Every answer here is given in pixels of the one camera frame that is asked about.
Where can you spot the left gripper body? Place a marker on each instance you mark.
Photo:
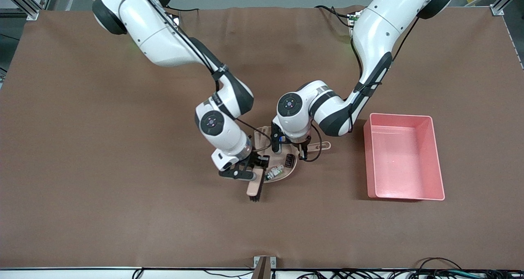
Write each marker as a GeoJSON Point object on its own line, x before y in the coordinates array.
{"type": "Point", "coordinates": [303, 143]}

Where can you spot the beige brush with black bristles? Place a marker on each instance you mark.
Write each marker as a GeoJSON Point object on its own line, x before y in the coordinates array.
{"type": "Point", "coordinates": [256, 185]}

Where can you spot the metal table edge bracket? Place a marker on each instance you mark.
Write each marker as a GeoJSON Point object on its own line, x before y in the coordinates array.
{"type": "Point", "coordinates": [265, 268]}

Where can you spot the pink plastic bin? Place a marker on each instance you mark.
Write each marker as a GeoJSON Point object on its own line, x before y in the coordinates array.
{"type": "Point", "coordinates": [401, 156]}

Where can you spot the beige plastic dustpan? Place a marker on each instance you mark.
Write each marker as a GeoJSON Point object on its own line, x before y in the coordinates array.
{"type": "Point", "coordinates": [260, 145]}

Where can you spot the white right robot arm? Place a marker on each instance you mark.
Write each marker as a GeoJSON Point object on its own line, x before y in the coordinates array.
{"type": "Point", "coordinates": [155, 37]}

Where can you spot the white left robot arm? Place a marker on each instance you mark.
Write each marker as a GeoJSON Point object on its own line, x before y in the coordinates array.
{"type": "Point", "coordinates": [376, 33]}

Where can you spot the small white electronic connector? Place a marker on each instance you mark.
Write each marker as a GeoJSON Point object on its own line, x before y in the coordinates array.
{"type": "Point", "coordinates": [275, 172]}

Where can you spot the brown table cloth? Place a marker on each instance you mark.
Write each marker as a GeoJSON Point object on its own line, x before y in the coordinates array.
{"type": "Point", "coordinates": [123, 189]}

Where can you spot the brown cylindrical capacitor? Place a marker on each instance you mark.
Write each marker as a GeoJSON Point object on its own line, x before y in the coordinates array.
{"type": "Point", "coordinates": [290, 161]}

